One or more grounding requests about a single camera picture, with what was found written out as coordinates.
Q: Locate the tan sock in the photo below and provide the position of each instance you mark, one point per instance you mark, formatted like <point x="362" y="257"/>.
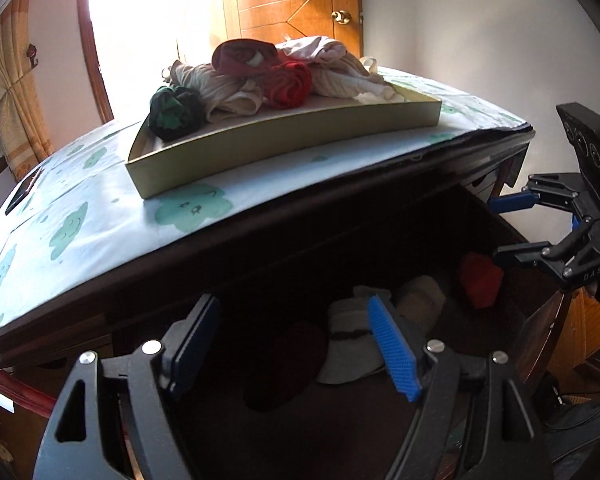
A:
<point x="422" y="300"/>

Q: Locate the wooden door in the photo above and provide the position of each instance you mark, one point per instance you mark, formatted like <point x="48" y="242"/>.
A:
<point x="290" y="0"/>

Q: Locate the dark wooden table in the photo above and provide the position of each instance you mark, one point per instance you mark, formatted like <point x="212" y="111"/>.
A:
<point x="280" y="255"/>

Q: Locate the maroon cloth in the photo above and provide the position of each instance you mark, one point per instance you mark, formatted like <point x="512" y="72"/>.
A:
<point x="290" y="365"/>

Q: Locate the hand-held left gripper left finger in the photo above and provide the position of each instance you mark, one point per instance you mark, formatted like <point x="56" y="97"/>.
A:
<point x="200" y="340"/>

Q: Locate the tied beige window curtain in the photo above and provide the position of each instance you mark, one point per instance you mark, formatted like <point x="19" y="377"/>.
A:
<point x="15" y="95"/>

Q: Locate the red curved bar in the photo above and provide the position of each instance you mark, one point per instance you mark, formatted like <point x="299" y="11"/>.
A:
<point x="20" y="387"/>

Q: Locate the grey socks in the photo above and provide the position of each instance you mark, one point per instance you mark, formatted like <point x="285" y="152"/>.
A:
<point x="350" y="350"/>

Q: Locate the cloud print tablecloth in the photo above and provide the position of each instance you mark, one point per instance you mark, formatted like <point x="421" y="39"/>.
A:
<point x="105" y="210"/>

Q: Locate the red knit garment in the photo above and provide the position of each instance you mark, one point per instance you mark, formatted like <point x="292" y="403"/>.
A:
<point x="290" y="85"/>

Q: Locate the dark curtain hook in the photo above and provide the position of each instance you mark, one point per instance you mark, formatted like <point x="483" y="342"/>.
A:
<point x="31" y="55"/>

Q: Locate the brass door knob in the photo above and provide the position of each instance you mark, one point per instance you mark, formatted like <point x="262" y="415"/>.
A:
<point x="341" y="16"/>

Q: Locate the shallow cardboard tray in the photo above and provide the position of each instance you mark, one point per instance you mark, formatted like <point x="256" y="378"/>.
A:
<point x="280" y="135"/>

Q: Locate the black smartphone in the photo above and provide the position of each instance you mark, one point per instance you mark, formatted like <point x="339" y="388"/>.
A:
<point x="25" y="190"/>

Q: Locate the brown door frame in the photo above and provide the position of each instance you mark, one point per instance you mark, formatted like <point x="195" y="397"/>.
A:
<point x="92" y="50"/>

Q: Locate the green striped underwear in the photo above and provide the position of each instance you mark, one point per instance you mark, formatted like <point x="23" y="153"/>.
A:
<point x="172" y="110"/>

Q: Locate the bright red fleece cloth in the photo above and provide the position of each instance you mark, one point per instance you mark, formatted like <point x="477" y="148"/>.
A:
<point x="480" y="275"/>

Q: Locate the dark red underwear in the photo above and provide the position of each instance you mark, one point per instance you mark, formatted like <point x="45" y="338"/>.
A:
<point x="245" y="55"/>

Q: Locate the beige dotted underwear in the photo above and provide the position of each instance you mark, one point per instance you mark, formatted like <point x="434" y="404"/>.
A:
<point x="215" y="87"/>

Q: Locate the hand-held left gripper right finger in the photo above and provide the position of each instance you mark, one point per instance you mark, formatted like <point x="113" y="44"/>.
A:
<point x="395" y="355"/>

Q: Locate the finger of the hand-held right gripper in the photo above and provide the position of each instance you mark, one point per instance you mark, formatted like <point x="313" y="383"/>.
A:
<point x="512" y="202"/>
<point x="520" y="255"/>

